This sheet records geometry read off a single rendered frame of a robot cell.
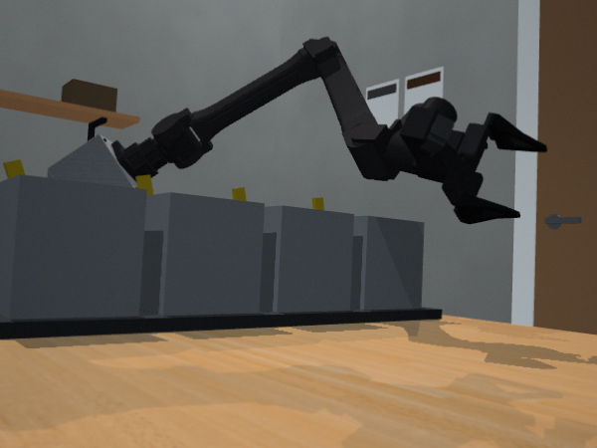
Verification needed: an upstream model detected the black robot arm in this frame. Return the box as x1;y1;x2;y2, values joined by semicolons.
111;37;465;183

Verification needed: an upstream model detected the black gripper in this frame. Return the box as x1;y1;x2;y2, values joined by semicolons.
442;112;547;224

